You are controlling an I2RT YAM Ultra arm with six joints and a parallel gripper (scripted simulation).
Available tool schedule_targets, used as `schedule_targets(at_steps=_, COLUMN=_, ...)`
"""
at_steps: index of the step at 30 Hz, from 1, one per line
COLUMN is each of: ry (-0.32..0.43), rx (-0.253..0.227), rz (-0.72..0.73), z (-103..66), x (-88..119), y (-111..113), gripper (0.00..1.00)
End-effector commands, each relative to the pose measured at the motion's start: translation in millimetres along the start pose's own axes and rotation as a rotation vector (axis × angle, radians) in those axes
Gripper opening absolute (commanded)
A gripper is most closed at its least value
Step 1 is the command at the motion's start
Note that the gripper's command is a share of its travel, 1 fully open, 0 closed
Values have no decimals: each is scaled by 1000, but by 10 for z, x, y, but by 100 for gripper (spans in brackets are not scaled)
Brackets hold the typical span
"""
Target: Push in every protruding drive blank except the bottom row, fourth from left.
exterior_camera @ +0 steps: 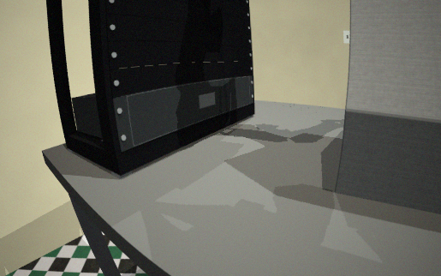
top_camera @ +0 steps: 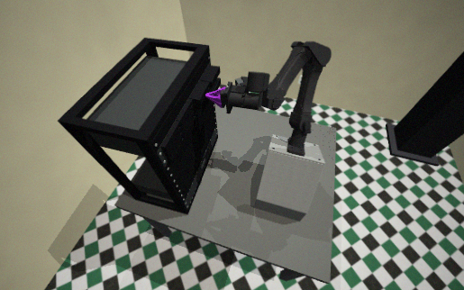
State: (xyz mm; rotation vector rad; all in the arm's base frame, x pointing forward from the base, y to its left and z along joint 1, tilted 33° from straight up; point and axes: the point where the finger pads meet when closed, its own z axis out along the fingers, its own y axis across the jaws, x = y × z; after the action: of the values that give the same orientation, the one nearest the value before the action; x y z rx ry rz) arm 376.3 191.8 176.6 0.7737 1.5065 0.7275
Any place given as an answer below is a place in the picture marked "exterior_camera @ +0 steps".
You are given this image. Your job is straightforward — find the black server rack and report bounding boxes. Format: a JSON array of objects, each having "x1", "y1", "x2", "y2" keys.
[{"x1": 46, "y1": 0, "x2": 255, "y2": 179}]

